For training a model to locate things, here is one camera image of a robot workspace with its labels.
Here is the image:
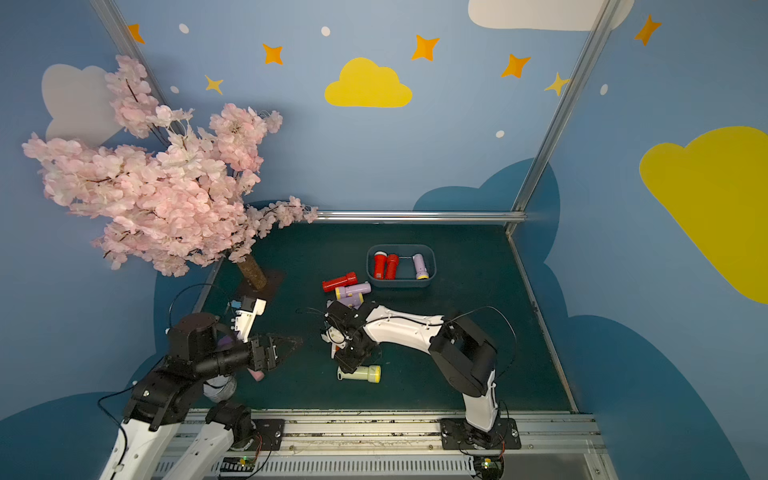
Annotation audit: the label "red flashlight upper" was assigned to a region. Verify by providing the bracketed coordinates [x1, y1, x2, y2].
[322, 272, 358, 293]

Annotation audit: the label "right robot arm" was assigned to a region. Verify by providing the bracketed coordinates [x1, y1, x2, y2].
[323, 300, 498, 433]

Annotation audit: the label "red flashlight white head top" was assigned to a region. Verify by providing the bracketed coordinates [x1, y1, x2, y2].
[374, 251, 388, 280]

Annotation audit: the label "purple pink spatula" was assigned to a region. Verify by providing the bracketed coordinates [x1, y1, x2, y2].
[248, 369, 265, 382]

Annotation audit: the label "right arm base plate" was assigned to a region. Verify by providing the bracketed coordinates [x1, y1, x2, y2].
[438, 417, 522, 452]

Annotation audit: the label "cream yellow flashlight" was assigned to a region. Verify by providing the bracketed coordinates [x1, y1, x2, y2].
[337, 365, 382, 384]

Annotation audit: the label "silver tin can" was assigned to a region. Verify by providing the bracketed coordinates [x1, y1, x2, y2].
[203, 376, 237, 403]

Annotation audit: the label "purple flashlight bottom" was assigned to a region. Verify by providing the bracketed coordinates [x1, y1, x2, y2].
[412, 253, 430, 280]

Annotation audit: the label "purple flashlight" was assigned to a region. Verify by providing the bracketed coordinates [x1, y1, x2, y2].
[339, 295, 364, 309]
[412, 253, 430, 280]
[334, 282, 372, 300]

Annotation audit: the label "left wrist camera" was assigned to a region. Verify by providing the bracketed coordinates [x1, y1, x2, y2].
[230, 296, 267, 342]

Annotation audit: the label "clear blue storage box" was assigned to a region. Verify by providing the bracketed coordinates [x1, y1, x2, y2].
[366, 243, 437, 289]

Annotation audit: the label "pink cherry blossom tree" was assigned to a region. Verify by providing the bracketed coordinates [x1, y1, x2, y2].
[23, 56, 318, 277]

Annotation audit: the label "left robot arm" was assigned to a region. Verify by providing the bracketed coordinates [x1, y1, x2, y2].
[100, 312, 303, 479]

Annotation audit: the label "large red flashlight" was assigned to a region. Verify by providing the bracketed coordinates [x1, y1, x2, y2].
[385, 254, 399, 280]

